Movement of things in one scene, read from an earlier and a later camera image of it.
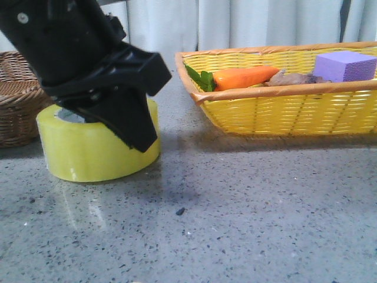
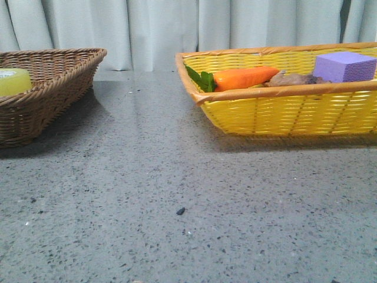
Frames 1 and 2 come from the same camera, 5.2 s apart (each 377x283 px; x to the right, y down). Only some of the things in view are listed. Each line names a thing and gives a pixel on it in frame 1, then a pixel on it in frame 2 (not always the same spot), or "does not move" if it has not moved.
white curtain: [172, 26] does not move
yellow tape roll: [91, 151] -> [17, 83]
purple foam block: [344, 66] does not move
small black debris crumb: [180, 211] does not move
